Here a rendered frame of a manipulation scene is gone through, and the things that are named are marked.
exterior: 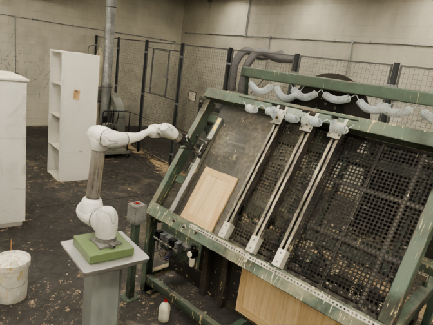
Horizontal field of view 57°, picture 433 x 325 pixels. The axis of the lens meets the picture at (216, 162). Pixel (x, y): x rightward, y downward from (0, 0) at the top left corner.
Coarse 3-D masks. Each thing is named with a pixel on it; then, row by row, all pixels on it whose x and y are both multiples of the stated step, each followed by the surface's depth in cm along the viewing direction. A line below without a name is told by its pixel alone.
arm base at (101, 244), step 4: (92, 240) 292; (96, 240) 288; (100, 240) 286; (104, 240) 286; (108, 240) 287; (112, 240) 289; (116, 240) 295; (96, 244) 287; (100, 244) 286; (104, 244) 287; (108, 244) 287; (112, 244) 286; (116, 244) 292; (120, 244) 294; (100, 248) 283; (112, 248) 285
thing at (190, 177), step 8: (216, 120) 362; (216, 128) 358; (208, 136) 359; (208, 144) 356; (200, 160) 354; (192, 168) 354; (192, 176) 351; (184, 184) 351; (184, 192) 349; (176, 200) 349; (176, 208) 347
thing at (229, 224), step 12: (276, 108) 322; (276, 120) 317; (276, 132) 318; (264, 144) 318; (264, 156) 314; (252, 168) 315; (252, 180) 310; (240, 192) 312; (240, 204) 308; (228, 216) 309; (228, 228) 304
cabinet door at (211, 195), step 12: (204, 180) 344; (216, 180) 337; (228, 180) 330; (204, 192) 338; (216, 192) 331; (228, 192) 325; (192, 204) 340; (204, 204) 333; (216, 204) 326; (192, 216) 335; (204, 216) 328; (216, 216) 321; (204, 228) 323
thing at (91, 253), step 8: (80, 240) 292; (88, 240) 294; (120, 240) 301; (80, 248) 287; (88, 248) 282; (96, 248) 284; (104, 248) 286; (120, 248) 289; (128, 248) 291; (88, 256) 274; (96, 256) 275; (104, 256) 279; (112, 256) 283; (120, 256) 288
